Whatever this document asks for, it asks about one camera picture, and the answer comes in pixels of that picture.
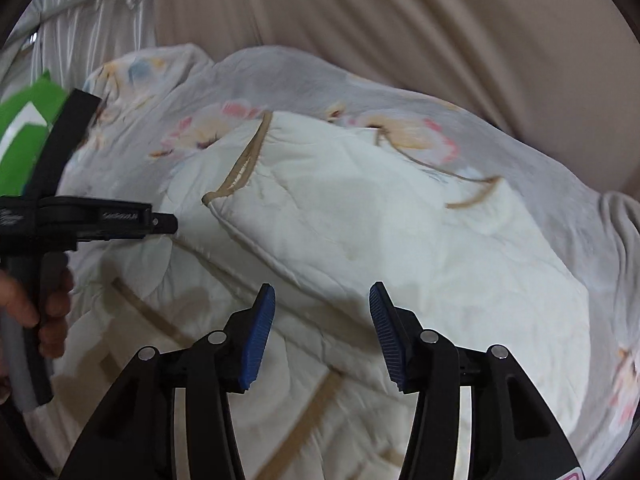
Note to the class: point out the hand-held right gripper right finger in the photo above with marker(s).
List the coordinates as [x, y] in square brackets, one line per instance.
[385, 340]

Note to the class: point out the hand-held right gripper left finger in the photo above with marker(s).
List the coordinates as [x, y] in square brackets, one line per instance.
[260, 335]

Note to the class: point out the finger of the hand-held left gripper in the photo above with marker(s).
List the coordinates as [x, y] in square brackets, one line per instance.
[130, 219]

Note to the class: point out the white quilted pillow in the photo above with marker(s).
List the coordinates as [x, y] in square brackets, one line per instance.
[350, 220]

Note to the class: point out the person's left hand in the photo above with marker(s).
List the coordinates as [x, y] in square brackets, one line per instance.
[57, 310]

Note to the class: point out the green cushion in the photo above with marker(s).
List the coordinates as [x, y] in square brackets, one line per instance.
[20, 150]

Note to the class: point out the white satin curtain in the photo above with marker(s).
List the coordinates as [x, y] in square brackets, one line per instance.
[100, 50]

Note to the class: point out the grey floral blanket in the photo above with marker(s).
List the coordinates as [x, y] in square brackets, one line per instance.
[310, 75]

